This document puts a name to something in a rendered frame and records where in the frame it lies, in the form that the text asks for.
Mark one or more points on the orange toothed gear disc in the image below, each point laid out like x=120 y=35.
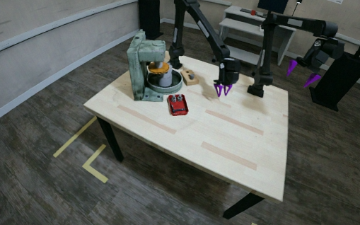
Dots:
x=158 y=67

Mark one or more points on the red rectangular tray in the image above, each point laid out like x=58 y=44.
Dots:
x=178 y=105

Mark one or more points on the wooden block with three holes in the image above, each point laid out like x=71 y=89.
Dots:
x=186 y=78

